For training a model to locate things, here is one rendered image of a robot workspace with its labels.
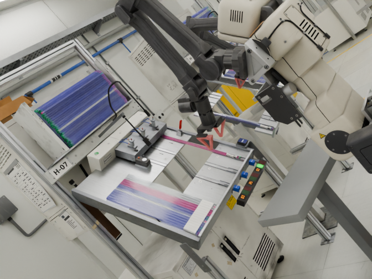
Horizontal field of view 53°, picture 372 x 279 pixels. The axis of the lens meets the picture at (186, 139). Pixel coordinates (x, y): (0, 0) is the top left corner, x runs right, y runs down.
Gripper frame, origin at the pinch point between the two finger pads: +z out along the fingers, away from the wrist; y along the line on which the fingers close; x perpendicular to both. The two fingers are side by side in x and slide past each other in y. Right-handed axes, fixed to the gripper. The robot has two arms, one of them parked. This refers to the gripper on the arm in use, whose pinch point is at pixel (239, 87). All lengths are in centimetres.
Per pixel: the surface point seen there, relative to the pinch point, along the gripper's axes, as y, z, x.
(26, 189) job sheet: 95, 44, -90
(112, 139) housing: 63, 18, -53
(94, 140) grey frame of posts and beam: 69, 18, -60
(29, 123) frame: 88, 3, -85
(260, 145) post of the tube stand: 13.5, 29.3, 20.9
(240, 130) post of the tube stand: 14.1, 21.7, 7.3
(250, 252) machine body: 56, 75, 33
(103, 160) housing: 77, 22, -50
